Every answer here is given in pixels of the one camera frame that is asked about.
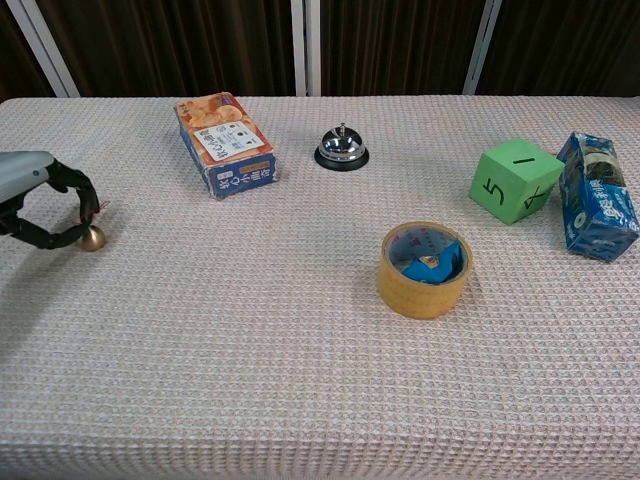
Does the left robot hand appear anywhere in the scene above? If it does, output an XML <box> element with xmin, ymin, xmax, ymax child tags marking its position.
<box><xmin>0</xmin><ymin>151</ymin><xmax>101</xmax><ymax>251</ymax></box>

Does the small golden bell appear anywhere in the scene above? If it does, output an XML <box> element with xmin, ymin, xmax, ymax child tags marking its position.
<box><xmin>78</xmin><ymin>200</ymin><xmax>111</xmax><ymax>252</ymax></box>

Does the silver desk call bell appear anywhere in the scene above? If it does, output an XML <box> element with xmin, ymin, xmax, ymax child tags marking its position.
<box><xmin>313</xmin><ymin>122</ymin><xmax>370</xmax><ymax>171</ymax></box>

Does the dark brown curtain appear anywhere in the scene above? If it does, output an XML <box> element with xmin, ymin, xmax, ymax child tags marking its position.
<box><xmin>0</xmin><ymin>0</ymin><xmax>640</xmax><ymax>103</ymax></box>

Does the orange blue cookie box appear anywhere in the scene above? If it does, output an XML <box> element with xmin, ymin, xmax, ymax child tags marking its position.
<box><xmin>174</xmin><ymin>91</ymin><xmax>278</xmax><ymax>202</ymax></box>

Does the white waffle tablecloth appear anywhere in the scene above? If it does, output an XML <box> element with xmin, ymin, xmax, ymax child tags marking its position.
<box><xmin>0</xmin><ymin>94</ymin><xmax>640</xmax><ymax>480</ymax></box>

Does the blue paper scrap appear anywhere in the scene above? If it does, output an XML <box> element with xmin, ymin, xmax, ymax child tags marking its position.
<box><xmin>401</xmin><ymin>243</ymin><xmax>464</xmax><ymax>286</ymax></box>

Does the yellow packing tape roll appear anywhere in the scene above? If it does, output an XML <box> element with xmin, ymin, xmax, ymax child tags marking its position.
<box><xmin>376</xmin><ymin>221</ymin><xmax>474</xmax><ymax>320</ymax></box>

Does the green numbered foam cube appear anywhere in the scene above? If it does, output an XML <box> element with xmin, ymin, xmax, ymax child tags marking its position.
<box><xmin>468</xmin><ymin>138</ymin><xmax>566</xmax><ymax>225</ymax></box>

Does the blue snack box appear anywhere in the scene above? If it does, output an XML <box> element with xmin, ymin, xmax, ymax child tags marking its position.
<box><xmin>556</xmin><ymin>130</ymin><xmax>640</xmax><ymax>263</ymax></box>

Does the white frame post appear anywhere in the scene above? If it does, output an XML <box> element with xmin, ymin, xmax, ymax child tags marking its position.
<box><xmin>290</xmin><ymin>0</ymin><xmax>322</xmax><ymax>97</ymax></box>
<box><xmin>462</xmin><ymin>0</ymin><xmax>503</xmax><ymax>96</ymax></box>
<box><xmin>5</xmin><ymin>0</ymin><xmax>81</xmax><ymax>98</ymax></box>

